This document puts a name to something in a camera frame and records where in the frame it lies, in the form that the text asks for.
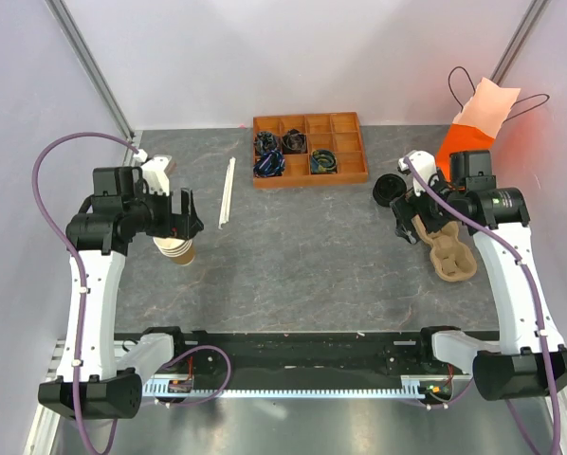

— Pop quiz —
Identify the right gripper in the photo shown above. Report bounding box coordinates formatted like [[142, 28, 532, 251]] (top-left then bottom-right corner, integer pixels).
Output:
[[390, 167, 465, 245]]

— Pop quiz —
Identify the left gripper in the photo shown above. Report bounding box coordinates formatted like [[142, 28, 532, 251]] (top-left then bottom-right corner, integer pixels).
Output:
[[124, 183, 203, 241]]

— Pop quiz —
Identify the stack of paper cups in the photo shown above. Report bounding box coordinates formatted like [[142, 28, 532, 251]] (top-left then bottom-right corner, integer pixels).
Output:
[[153, 237, 196, 265]]

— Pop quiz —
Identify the stack of black lids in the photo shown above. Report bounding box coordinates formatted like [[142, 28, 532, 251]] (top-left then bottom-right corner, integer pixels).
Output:
[[373, 173, 407, 208]]

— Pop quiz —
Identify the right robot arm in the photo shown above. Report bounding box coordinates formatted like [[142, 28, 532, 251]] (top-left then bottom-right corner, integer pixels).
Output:
[[390, 150, 567, 401]]

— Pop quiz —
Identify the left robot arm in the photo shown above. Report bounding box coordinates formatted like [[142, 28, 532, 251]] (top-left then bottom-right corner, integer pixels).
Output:
[[38, 156, 204, 420]]

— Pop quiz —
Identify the cardboard cup carrier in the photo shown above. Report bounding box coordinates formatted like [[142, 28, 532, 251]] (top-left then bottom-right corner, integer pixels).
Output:
[[412, 215, 477, 282]]

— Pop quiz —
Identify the white wrapped straw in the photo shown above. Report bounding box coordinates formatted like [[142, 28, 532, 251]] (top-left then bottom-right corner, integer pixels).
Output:
[[218, 157, 236, 230]]

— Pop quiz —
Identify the orange paper bag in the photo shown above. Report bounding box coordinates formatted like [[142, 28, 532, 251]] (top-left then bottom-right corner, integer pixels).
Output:
[[435, 65, 550, 182]]

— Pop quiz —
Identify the green yellow rolled tie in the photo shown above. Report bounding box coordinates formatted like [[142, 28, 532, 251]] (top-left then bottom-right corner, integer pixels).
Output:
[[309, 149, 338, 174]]

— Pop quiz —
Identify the blue striped rolled tie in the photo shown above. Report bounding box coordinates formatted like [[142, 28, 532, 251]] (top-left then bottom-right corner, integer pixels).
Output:
[[253, 150, 285, 178]]

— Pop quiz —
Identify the dark patterned rolled tie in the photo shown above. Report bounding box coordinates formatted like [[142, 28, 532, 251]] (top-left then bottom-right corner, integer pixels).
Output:
[[254, 131, 280, 155]]

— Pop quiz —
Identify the wooden compartment tray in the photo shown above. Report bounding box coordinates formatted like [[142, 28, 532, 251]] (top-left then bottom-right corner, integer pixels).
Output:
[[252, 112, 368, 190]]

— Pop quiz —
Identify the black brown rolled tie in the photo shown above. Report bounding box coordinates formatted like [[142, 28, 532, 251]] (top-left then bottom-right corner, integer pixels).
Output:
[[282, 129, 307, 155]]

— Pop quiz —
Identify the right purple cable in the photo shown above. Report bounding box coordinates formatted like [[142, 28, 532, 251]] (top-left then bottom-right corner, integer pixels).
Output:
[[403, 156, 562, 455]]

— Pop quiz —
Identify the purple cable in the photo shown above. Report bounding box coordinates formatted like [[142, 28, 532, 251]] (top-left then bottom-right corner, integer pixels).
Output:
[[31, 132, 145, 455], [403, 156, 562, 455]]

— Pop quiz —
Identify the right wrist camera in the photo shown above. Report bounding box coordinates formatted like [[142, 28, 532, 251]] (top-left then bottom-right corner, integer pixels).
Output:
[[397, 151, 437, 197]]

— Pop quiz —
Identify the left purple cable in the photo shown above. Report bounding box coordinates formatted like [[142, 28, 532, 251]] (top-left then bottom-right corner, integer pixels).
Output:
[[31, 132, 145, 455]]

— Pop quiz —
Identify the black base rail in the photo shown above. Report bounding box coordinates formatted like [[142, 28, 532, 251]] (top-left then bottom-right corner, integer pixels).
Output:
[[115, 326, 474, 394]]

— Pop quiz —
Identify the white cable duct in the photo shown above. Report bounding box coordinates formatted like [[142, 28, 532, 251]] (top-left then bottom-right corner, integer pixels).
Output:
[[142, 377, 451, 400]]

